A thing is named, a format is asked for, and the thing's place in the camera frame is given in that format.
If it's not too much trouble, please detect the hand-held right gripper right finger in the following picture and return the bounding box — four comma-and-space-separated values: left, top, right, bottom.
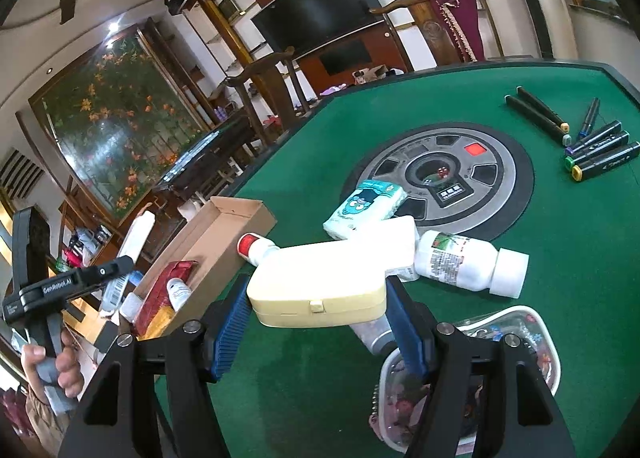
386, 275, 576, 458

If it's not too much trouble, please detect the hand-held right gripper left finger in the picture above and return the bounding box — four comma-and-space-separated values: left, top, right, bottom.
65, 273, 252, 458

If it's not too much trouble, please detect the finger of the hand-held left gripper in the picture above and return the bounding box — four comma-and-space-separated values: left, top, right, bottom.
62, 257, 136, 297

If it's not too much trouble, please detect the frosted grey tube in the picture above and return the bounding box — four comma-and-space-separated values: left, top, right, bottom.
350, 318, 401, 358

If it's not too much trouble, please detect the red foil bag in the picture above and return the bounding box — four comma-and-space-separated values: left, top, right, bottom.
134, 260, 194, 339

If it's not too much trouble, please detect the large cardboard box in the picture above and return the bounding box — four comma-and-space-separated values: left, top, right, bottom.
120, 195, 278, 341

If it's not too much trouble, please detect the white bottle green label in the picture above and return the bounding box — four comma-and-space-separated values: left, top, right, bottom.
414, 230, 530, 297

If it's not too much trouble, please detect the cream plastic latch case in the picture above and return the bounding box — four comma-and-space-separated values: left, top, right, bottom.
246, 239, 389, 329

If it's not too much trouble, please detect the person's left forearm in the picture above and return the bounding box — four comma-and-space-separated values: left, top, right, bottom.
22, 382, 69, 457

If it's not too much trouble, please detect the person's left hand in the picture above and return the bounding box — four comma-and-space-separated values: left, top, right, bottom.
20, 329, 86, 401

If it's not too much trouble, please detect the white bottle blue label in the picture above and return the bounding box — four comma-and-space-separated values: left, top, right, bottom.
167, 278, 194, 311

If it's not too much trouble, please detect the yellow foil packet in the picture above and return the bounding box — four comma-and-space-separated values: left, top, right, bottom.
146, 309, 176, 339

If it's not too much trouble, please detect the white bottle red label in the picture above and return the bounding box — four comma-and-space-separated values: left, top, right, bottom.
237, 233, 284, 267

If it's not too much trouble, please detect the white rectangular box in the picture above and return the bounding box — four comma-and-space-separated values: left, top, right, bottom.
345, 215, 422, 283

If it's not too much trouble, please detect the tissue pack blue cartoon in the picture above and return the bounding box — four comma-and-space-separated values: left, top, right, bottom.
322, 179, 407, 241

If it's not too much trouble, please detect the clear zipper pouch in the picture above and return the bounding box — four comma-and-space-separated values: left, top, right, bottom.
369, 304, 562, 455

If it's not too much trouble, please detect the flower painted glass panel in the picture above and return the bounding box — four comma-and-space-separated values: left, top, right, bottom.
27, 25, 213, 226

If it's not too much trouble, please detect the dark wooden table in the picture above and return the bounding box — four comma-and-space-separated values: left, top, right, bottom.
152, 115, 253, 201

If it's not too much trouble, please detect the dark wooden chair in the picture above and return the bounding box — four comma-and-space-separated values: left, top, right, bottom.
224, 52, 316, 159

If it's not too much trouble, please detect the row of black markers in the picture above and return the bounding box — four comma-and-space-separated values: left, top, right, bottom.
504, 85, 640, 183

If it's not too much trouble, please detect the small brown carton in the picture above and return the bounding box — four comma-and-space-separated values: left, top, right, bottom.
352, 65, 389, 84

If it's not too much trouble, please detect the wooden television cabinet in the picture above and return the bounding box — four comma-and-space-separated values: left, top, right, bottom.
295, 22, 417, 88

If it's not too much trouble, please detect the wooden chair with cloth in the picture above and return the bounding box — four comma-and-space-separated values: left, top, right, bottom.
369, 0, 483, 72

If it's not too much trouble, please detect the maroon fringed cloth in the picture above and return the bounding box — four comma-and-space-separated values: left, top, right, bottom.
425, 0, 486, 63

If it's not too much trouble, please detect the black flat television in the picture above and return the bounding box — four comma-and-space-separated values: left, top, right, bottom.
250, 0, 386, 59

